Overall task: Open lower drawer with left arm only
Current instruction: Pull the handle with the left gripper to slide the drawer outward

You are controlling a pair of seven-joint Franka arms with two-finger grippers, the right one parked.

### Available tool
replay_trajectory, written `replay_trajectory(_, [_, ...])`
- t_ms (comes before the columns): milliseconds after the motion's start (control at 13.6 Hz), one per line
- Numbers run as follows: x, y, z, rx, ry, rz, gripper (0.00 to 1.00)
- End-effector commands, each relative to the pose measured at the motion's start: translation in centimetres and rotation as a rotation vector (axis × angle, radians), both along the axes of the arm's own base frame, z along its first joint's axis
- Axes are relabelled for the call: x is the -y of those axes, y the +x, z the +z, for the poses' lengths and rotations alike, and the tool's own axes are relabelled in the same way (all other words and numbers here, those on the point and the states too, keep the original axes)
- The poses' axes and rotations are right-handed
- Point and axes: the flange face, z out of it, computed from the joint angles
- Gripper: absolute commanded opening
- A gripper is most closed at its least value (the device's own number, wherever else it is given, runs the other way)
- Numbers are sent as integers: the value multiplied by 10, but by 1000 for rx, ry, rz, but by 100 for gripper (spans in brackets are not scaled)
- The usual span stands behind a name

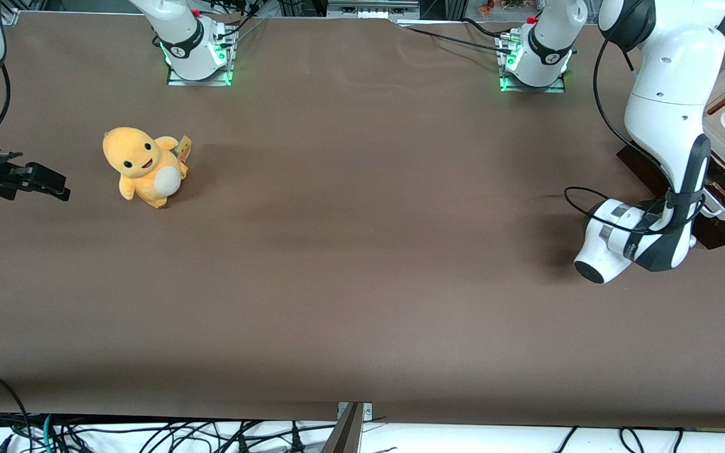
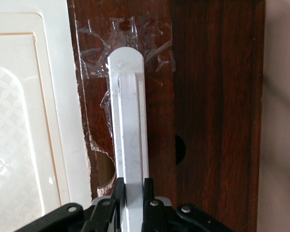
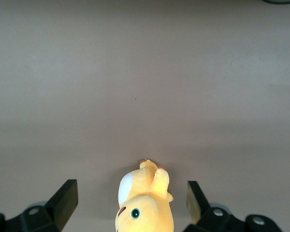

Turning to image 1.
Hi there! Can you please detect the yellow plush toy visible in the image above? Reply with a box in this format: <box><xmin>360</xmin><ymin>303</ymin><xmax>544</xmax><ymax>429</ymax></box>
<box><xmin>102</xmin><ymin>126</ymin><xmax>193</xmax><ymax>210</ymax></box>

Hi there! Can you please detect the grey power strip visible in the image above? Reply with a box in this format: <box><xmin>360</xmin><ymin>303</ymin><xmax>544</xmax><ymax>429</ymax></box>
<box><xmin>327</xmin><ymin>0</ymin><xmax>420</xmax><ymax>20</ymax></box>

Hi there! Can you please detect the dark angled bar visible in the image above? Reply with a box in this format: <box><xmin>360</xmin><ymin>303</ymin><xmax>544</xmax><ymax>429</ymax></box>
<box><xmin>320</xmin><ymin>403</ymin><xmax>365</xmax><ymax>453</ymax></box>

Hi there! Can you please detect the white lower board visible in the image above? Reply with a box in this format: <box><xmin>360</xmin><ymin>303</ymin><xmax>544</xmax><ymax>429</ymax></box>
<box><xmin>0</xmin><ymin>418</ymin><xmax>725</xmax><ymax>453</ymax></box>

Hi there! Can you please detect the small metal edge bracket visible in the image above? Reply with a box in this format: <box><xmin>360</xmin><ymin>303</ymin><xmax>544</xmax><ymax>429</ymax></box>
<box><xmin>337</xmin><ymin>401</ymin><xmax>374</xmax><ymax>421</ymax></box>

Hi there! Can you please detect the long black table cable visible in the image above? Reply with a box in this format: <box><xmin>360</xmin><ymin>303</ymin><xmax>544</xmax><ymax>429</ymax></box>
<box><xmin>394</xmin><ymin>20</ymin><xmax>518</xmax><ymax>57</ymax></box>

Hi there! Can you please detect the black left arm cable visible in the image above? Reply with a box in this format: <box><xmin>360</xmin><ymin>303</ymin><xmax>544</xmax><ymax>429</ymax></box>
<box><xmin>563</xmin><ymin>0</ymin><xmax>709</xmax><ymax>238</ymax></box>

